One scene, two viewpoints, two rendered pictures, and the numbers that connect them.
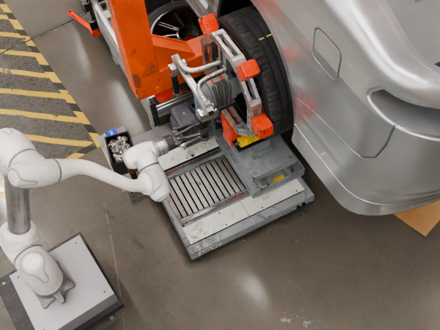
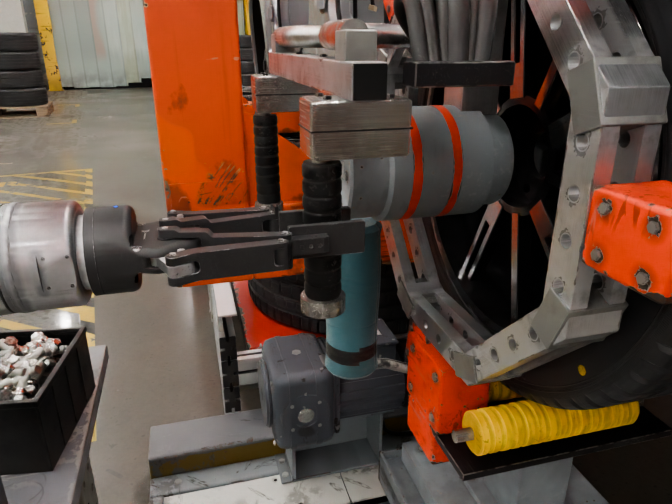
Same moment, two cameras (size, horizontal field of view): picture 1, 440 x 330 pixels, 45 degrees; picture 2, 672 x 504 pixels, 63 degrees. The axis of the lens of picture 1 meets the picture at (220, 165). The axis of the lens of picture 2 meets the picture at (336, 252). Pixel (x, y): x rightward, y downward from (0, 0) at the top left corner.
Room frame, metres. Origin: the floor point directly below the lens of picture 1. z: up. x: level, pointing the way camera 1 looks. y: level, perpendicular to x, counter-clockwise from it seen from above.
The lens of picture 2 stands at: (1.14, -0.01, 1.00)
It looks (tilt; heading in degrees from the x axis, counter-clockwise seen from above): 21 degrees down; 7
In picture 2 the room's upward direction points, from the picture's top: straight up
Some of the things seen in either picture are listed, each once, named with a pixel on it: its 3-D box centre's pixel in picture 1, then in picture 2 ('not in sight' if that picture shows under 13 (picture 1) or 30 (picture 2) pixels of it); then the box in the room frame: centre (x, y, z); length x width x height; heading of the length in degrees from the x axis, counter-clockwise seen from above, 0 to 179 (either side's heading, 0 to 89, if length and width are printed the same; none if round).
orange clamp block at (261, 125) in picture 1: (262, 126); (661, 237); (1.57, -0.22, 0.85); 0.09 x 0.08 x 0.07; 22
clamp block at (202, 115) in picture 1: (207, 112); (354, 124); (1.63, 0.03, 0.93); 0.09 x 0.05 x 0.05; 112
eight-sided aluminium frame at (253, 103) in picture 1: (230, 84); (465, 159); (1.86, -0.09, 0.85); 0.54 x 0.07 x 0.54; 22
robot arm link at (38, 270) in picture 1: (38, 270); not in sight; (1.08, 0.89, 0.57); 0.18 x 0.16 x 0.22; 36
